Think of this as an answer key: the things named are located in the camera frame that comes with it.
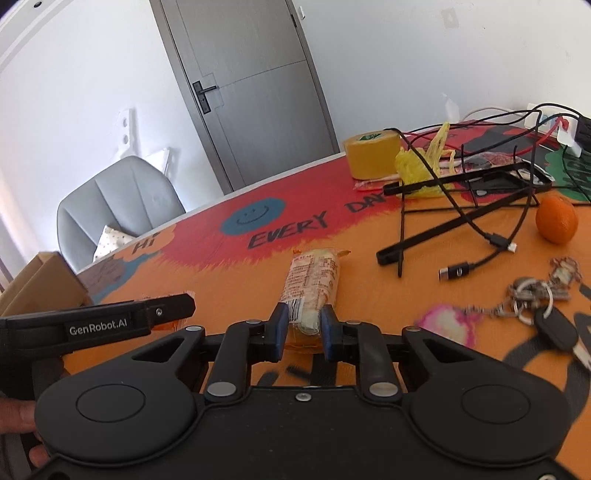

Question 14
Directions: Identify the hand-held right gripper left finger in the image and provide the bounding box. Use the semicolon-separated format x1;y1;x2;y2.
129;302;291;404

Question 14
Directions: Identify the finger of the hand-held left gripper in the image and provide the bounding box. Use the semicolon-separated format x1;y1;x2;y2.
131;292;197;330

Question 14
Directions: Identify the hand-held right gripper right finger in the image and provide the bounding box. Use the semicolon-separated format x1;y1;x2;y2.
320;305;467;403

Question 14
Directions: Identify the rice cracker packet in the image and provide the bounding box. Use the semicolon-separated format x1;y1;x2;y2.
281;247;352;354

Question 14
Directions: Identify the brown cardboard box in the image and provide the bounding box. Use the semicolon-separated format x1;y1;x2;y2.
0;251;93;317

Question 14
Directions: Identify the person's left hand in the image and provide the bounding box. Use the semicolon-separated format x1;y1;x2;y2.
0;399;50;469

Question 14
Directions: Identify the white dotted pillow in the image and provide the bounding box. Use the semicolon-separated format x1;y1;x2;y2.
95;224;137;261

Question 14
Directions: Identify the grey upholstered chair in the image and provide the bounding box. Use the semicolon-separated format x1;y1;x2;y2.
56;155;187;273

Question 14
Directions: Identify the black phone stand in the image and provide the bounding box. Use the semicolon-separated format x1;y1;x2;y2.
376;159;555;278

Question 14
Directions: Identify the pale red snack packet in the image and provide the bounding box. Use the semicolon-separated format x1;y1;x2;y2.
353;175;402;192

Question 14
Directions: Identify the yellow tape roll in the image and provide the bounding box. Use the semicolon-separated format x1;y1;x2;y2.
342;129;402;181

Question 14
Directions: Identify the yellow plastic bag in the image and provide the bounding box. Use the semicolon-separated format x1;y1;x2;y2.
394;122;458;199

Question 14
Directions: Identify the bunch of keys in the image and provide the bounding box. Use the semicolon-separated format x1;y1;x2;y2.
466;257;591;370

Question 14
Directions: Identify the dark red patterned packet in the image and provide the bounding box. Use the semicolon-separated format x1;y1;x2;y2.
462;152;525;174

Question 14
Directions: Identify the grey door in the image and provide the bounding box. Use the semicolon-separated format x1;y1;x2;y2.
150;0;342;195

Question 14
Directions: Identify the orange fruit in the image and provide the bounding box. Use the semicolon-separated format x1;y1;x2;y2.
534;195;579;244

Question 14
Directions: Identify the white power strip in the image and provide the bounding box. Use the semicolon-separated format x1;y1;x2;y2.
524;102;583;153

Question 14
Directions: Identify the black charger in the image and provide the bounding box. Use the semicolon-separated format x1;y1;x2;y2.
573;115;591;153

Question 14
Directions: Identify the pink keychain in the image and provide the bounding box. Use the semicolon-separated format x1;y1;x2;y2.
416;304;478;349

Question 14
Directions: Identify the black wire rack with cables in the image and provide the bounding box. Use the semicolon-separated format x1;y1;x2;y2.
397;104;583;282

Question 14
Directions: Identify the thin black cable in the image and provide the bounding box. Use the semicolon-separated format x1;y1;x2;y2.
397;129;520;252

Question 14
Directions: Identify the black door handle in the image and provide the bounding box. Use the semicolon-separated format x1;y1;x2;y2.
191;80;219;114

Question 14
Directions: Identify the red wire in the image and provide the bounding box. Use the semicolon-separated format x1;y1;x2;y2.
462;117;570;160

